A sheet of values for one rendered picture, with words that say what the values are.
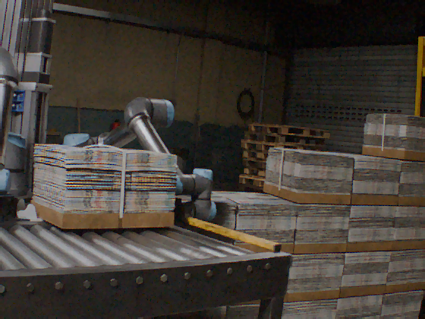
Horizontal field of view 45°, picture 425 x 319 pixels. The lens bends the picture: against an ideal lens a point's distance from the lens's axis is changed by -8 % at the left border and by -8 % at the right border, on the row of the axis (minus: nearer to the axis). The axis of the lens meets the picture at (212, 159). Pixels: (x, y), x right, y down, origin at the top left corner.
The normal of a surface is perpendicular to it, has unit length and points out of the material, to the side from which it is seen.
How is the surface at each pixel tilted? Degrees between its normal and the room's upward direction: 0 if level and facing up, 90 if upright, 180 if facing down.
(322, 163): 90
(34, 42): 90
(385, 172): 90
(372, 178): 90
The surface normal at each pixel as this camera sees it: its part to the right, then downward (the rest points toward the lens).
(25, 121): -0.29, 0.03
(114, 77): 0.61, 0.10
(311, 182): 0.31, 0.07
